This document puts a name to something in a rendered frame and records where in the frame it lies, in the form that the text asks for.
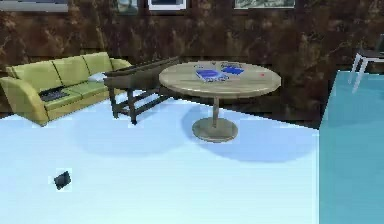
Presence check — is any dark wooden coffee table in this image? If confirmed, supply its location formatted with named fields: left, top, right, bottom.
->
left=103, top=56, right=181, bottom=125

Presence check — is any white framed picture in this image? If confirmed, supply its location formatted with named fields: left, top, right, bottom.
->
left=147, top=0, right=187, bottom=11

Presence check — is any dark framed picture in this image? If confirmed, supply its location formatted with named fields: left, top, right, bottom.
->
left=113, top=0, right=140, bottom=15

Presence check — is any wide landscape framed picture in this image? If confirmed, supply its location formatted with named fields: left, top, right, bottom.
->
left=234, top=0, right=296, bottom=10

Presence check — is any black laptop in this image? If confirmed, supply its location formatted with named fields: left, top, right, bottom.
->
left=38, top=86, right=70, bottom=103

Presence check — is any small black flat object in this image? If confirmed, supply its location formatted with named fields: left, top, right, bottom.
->
left=53, top=170, right=72, bottom=191

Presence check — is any green sofa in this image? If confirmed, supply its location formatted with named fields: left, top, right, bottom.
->
left=0, top=51, right=133, bottom=127

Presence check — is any white legged chair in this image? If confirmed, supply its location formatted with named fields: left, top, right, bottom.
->
left=347, top=34, right=384, bottom=94

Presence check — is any grey framed picture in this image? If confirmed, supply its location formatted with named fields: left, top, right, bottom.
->
left=0, top=0, right=69, bottom=13

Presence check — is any round wooden pedestal table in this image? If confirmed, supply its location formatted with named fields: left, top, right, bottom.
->
left=158, top=60, right=282, bottom=144

